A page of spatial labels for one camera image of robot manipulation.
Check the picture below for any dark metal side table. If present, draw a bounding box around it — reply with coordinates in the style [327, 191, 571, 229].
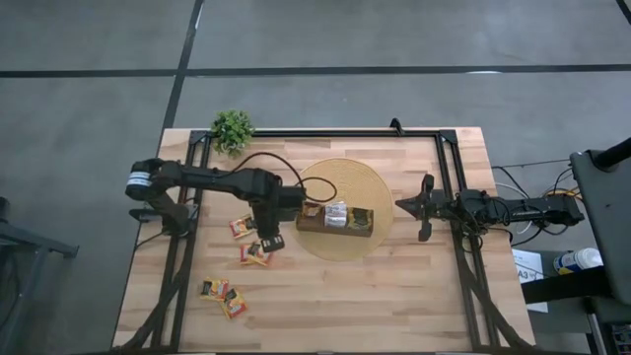
[0, 196, 80, 355]

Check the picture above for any white bottle blue label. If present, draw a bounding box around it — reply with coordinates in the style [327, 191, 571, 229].
[552, 247, 604, 276]

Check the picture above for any grey equipment cart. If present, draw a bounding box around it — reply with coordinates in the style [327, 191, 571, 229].
[570, 147, 631, 307]

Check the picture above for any black left wrist camera cable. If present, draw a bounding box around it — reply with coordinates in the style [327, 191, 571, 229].
[230, 151, 339, 204]

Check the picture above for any black aluminium rig frame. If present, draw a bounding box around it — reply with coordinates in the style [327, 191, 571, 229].
[113, 128, 536, 354]

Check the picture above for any white paper sheet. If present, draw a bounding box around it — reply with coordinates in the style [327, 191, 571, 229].
[511, 248, 550, 315]

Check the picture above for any green plant in white pot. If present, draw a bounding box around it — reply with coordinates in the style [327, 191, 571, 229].
[210, 108, 256, 159]

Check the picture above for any black metal pole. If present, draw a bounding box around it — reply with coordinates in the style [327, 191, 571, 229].
[590, 136, 631, 170]

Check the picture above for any round woven straw placemat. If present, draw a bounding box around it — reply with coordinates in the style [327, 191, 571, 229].
[284, 157, 394, 262]

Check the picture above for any blue screen device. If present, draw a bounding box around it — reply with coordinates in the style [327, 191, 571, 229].
[611, 322, 631, 355]

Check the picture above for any green tea bag packet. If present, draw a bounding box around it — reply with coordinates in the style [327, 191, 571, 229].
[347, 206, 375, 231]

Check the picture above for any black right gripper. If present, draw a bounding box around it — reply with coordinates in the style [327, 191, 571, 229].
[394, 173, 464, 244]

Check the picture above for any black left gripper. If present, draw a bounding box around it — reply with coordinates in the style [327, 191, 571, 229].
[247, 169, 308, 254]

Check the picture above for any brown wooden tea box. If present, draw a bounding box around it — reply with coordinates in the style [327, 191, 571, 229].
[295, 200, 375, 239]

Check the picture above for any black cart leg bar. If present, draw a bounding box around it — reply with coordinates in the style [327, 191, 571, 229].
[521, 265, 615, 306]

